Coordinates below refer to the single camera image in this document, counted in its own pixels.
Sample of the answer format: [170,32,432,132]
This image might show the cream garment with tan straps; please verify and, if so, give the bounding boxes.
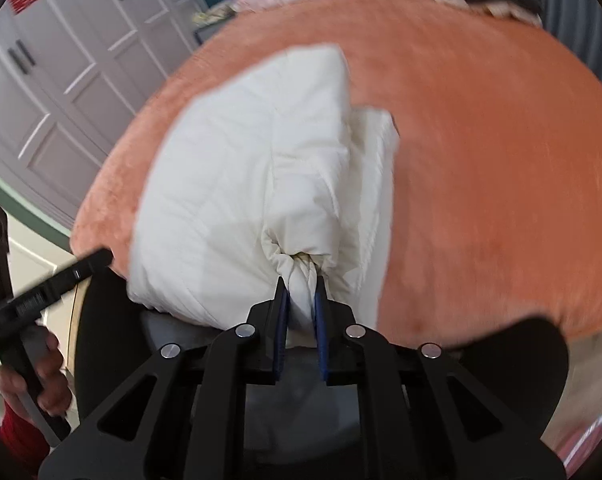
[127,44,402,352]

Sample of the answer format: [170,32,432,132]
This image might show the white panelled wardrobe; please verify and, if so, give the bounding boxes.
[0,0,209,233]

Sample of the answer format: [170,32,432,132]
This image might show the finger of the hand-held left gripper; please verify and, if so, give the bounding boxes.
[43,249,114,297]

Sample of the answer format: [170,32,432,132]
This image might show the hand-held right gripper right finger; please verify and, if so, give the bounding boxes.
[314,276,566,480]

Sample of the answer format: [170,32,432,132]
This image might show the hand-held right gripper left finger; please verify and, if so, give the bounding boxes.
[38,276,289,480]

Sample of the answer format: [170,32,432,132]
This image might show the white fluffy cloth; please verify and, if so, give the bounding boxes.
[430,0,542,29]

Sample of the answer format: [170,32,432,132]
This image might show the person's black pants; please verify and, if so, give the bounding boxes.
[74,270,570,461]

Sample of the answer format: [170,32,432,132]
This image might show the grey striped curtain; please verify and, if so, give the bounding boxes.
[520,0,602,107]

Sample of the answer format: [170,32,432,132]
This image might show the person's left hand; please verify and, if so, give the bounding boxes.
[0,331,74,417]

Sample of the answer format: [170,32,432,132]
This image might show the orange blanket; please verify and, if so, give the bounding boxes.
[71,0,602,348]

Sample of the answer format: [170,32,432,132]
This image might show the pale crumpled item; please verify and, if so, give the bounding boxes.
[192,2,238,45]

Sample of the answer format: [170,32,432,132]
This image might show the person's red-sleeved left forearm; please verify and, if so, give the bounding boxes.
[0,399,48,477]

